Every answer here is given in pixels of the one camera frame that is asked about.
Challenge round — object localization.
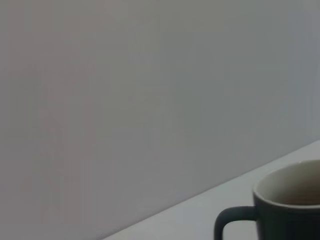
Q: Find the dark grey ceramic mug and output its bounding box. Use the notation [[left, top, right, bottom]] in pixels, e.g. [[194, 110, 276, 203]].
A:
[[213, 159, 320, 240]]

